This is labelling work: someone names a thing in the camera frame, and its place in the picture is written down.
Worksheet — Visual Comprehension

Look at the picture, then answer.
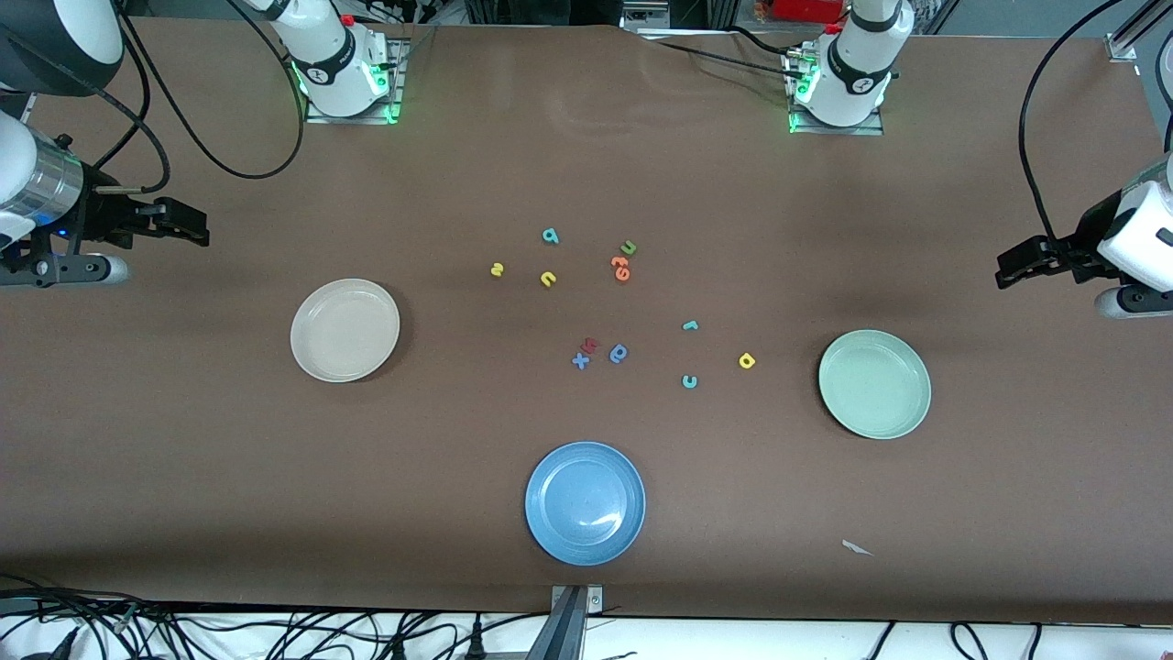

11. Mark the beige brown plate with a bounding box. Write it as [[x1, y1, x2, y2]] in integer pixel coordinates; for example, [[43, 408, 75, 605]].
[[290, 278, 401, 383]]

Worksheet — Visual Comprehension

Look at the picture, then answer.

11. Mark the pale green plate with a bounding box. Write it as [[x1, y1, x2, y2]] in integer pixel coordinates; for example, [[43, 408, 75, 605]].
[[817, 329, 933, 441]]

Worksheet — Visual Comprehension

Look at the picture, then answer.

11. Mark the brown table cover mat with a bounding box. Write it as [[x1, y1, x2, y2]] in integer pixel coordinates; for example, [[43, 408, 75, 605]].
[[0, 16, 1173, 626]]

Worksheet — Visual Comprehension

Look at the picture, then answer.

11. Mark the red box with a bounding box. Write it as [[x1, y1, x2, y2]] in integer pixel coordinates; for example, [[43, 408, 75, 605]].
[[773, 0, 849, 25]]

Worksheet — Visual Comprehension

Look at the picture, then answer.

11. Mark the blue plate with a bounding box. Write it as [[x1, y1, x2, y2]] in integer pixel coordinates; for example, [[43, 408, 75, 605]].
[[524, 441, 647, 567]]

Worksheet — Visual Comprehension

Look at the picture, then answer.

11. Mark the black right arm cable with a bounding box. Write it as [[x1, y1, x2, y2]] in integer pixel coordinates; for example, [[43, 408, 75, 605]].
[[0, 0, 306, 195]]

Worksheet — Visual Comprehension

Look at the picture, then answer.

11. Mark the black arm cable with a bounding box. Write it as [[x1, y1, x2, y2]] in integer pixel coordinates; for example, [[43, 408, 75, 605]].
[[1018, 0, 1130, 241], [0, 0, 306, 195]]

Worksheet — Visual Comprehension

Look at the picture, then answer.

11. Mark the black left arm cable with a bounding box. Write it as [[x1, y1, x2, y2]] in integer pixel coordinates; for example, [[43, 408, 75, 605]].
[[1018, 0, 1130, 241]]

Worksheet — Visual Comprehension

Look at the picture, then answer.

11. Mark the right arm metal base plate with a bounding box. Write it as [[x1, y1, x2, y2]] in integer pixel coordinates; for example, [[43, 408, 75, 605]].
[[305, 37, 409, 126]]

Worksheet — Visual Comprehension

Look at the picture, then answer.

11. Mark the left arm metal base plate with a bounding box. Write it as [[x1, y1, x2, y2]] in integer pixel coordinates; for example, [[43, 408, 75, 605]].
[[786, 44, 886, 138]]

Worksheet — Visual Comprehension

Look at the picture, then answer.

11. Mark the black base cable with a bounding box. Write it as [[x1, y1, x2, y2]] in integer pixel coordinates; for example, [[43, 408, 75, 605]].
[[729, 26, 807, 56], [656, 40, 796, 74]]

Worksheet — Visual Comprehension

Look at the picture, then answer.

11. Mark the black cable tangle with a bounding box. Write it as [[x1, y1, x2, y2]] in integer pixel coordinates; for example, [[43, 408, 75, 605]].
[[0, 573, 551, 660]]

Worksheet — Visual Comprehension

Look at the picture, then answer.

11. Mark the aluminium table edge bracket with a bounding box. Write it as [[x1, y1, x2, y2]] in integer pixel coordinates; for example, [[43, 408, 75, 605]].
[[550, 584, 606, 660]]

